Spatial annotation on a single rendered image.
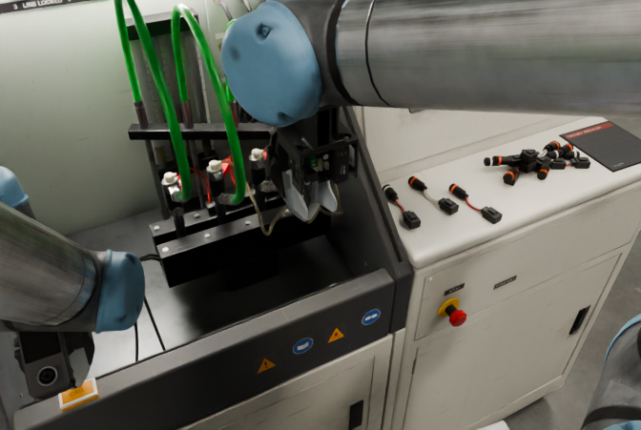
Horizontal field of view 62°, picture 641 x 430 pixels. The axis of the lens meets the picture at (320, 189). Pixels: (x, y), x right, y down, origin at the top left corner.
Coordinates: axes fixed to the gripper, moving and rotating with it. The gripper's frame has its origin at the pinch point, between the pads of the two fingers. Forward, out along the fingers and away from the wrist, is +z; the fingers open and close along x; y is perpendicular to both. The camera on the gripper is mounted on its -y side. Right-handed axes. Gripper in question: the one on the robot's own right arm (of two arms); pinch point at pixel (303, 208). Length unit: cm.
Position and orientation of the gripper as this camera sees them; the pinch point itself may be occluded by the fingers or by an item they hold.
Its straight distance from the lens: 69.7
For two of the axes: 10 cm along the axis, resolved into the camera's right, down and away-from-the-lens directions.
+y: 4.5, 5.5, -7.0
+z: 0.0, 7.9, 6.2
